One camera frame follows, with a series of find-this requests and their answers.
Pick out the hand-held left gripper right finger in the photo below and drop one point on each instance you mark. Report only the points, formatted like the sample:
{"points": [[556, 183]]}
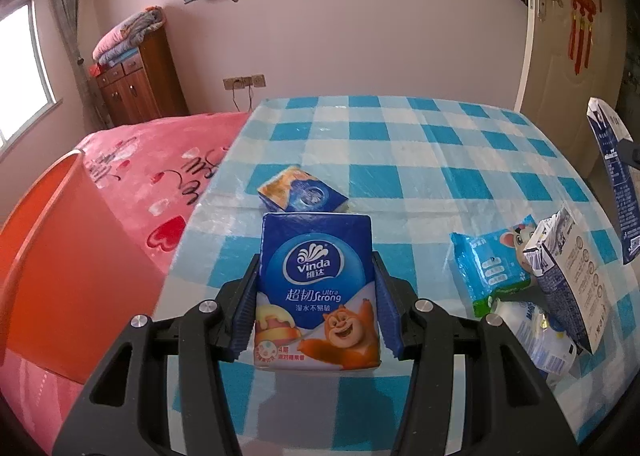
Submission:
{"points": [[389, 316]]}

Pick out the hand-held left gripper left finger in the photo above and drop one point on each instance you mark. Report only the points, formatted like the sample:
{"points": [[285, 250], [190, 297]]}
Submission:
{"points": [[245, 316]]}

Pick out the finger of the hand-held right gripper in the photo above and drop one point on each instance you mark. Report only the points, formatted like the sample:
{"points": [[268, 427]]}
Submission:
{"points": [[634, 156]]}

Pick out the dark blue milk carton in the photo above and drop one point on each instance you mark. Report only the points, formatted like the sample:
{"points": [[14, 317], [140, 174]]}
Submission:
{"points": [[612, 175]]}

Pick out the blue tissue pack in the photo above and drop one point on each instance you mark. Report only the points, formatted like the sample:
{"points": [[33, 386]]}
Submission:
{"points": [[317, 286], [305, 192]]}

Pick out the wet wipes packet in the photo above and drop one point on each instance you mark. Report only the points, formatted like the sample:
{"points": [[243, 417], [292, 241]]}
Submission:
{"points": [[487, 261]]}

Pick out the white grey milk carton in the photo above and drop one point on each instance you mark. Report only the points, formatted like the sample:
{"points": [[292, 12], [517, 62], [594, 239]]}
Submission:
{"points": [[567, 281]]}

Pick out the white printed plastic bag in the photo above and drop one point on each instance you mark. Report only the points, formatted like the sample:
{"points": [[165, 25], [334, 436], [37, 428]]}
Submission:
{"points": [[530, 341]]}

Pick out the orange plastic bucket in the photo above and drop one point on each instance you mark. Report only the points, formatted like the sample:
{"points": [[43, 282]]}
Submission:
{"points": [[60, 276]]}

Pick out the white door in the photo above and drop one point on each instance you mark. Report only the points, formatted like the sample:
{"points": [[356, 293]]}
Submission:
{"points": [[565, 110]]}

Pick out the blue checked tablecloth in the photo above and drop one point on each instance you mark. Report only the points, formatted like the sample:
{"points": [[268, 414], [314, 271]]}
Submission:
{"points": [[425, 175]]}

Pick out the pink printed bed blanket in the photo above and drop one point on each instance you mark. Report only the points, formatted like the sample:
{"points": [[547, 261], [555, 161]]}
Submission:
{"points": [[150, 175]]}

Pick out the brown wooden cabinet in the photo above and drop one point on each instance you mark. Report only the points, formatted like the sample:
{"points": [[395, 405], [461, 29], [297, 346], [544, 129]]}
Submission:
{"points": [[145, 85]]}

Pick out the red cloth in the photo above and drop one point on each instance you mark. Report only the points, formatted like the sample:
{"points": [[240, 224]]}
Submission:
{"points": [[94, 70]]}

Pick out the folded pink blanket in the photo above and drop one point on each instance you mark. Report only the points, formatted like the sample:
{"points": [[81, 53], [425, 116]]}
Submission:
{"points": [[107, 48]]}

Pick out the folded floral quilt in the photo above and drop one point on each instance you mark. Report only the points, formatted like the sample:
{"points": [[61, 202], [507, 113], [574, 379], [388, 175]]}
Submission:
{"points": [[137, 28]]}

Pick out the window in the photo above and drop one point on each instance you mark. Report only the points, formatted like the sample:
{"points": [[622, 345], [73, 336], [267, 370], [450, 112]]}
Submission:
{"points": [[22, 80]]}

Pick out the grey curtain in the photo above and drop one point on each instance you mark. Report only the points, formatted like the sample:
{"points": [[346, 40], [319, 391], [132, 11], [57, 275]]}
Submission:
{"points": [[67, 35]]}

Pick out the wall power outlet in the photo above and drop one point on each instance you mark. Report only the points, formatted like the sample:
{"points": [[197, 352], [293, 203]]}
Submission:
{"points": [[245, 81]]}

